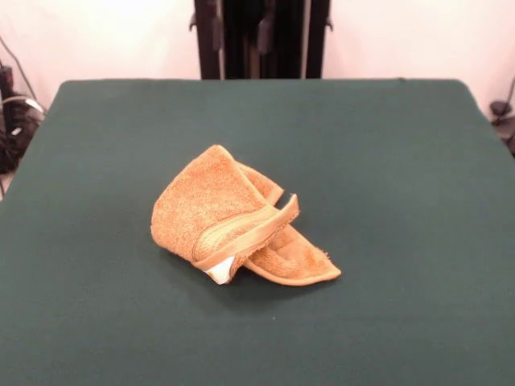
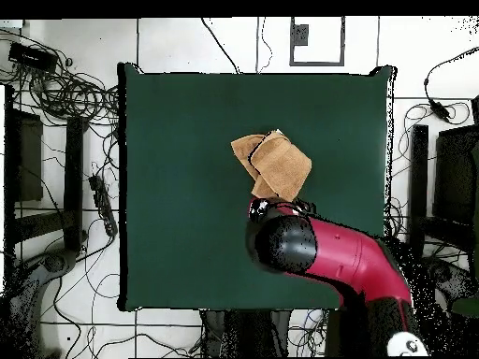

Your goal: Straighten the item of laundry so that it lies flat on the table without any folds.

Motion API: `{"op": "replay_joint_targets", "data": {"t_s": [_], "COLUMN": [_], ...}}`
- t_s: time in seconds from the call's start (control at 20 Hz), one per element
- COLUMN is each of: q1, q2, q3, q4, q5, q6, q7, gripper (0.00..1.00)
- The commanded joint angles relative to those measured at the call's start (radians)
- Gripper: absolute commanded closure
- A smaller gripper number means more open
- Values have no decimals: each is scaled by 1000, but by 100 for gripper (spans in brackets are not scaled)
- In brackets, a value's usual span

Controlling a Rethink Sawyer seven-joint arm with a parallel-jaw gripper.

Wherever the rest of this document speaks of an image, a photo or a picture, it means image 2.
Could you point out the tan terry towel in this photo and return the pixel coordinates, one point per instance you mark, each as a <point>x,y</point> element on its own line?
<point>280,164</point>

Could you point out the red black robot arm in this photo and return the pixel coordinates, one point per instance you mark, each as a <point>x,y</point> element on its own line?
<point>348,254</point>

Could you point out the black flat panel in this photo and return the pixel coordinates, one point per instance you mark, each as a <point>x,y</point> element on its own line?
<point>30,157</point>
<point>454,175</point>

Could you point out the dark green table cloth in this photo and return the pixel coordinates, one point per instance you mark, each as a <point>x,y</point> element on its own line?
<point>187,187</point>

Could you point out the black power strip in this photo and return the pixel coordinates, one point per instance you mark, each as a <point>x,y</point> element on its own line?
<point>103,203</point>

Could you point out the dark grey square plate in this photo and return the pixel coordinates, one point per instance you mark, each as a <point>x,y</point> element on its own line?
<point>300,34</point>

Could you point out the black grey stand base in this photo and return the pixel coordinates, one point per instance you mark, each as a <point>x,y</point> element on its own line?
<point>56,263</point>
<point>439,272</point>

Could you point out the green object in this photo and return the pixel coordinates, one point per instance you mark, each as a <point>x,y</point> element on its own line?
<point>466,307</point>

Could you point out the black box device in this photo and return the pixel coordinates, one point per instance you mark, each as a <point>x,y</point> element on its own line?
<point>31,57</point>

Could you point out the black stand frame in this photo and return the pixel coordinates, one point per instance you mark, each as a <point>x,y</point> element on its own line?
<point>247,333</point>

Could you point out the black long post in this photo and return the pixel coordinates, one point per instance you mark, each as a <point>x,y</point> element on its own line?
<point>419,187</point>
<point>73,179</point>

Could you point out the grey square floor frame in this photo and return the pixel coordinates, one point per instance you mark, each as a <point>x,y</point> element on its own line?
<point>341,41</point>

